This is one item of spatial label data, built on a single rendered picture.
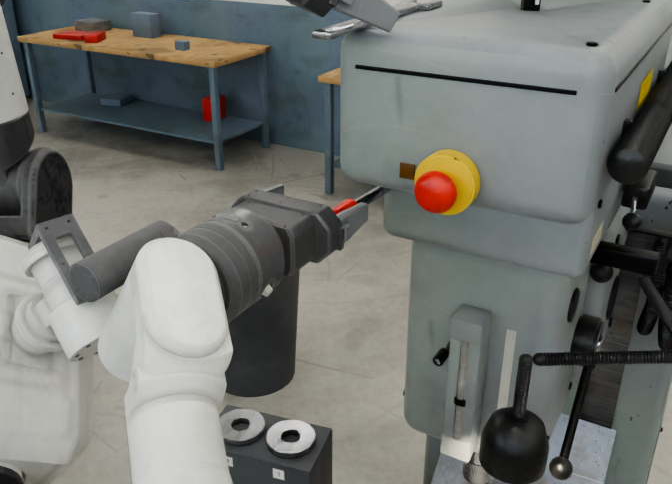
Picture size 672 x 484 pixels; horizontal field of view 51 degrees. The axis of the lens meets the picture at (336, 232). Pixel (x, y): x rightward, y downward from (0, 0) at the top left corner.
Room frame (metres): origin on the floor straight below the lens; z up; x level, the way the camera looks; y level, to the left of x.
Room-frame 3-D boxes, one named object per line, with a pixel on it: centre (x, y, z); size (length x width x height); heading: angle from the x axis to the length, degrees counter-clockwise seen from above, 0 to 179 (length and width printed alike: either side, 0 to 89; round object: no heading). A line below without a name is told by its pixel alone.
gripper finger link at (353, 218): (0.66, -0.02, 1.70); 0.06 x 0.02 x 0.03; 150
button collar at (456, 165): (0.63, -0.10, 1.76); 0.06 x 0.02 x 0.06; 61
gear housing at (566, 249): (0.86, -0.24, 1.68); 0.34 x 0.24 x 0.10; 151
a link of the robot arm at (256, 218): (0.61, 0.08, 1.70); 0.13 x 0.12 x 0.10; 60
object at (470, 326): (0.73, -0.16, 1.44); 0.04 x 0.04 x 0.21; 61
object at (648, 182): (0.82, -0.37, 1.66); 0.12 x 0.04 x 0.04; 151
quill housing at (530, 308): (0.83, -0.22, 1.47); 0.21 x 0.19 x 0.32; 61
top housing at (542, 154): (0.84, -0.23, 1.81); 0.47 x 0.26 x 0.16; 151
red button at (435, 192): (0.60, -0.09, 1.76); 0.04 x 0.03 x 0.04; 61
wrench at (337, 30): (0.74, -0.05, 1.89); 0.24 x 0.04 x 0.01; 151
